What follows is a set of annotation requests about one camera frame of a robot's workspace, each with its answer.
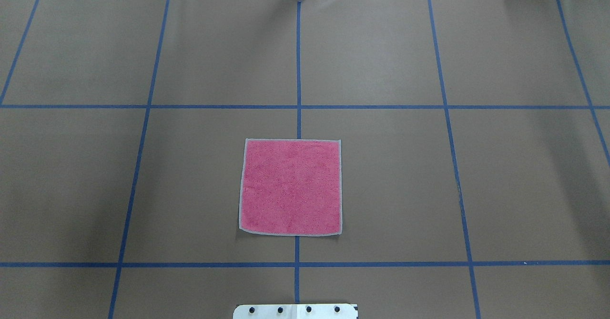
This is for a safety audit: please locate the pink and grey towel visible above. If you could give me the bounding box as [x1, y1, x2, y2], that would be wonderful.
[238, 138, 344, 237]

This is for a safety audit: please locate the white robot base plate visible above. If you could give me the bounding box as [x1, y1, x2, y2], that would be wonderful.
[233, 303, 359, 319]

